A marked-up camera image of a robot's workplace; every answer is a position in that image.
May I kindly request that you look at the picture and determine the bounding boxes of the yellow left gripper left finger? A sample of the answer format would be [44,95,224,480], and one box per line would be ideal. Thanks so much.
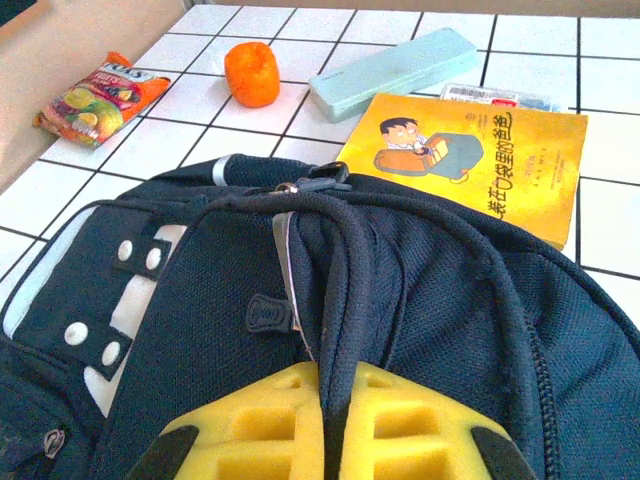
[127,360,327,480]

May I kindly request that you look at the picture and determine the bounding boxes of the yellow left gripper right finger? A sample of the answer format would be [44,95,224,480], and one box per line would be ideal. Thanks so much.
[344,360,540,480]

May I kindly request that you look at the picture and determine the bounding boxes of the navy blue backpack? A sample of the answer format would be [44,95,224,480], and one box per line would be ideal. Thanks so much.
[0,153,640,480]

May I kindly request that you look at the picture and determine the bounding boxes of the yellow cartoon cover book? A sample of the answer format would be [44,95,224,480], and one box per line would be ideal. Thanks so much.
[335,92,590,251]

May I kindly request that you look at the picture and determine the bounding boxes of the clear plastic barcode box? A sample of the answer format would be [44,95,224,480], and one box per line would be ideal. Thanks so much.
[439,82,561,112]

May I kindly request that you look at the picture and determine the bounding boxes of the pale green pencil case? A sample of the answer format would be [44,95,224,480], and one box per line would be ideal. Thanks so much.
[307,27,478,124]

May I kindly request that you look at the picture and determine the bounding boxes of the orange fruit candy bag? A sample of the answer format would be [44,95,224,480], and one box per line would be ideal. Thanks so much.
[33,51,172,149]

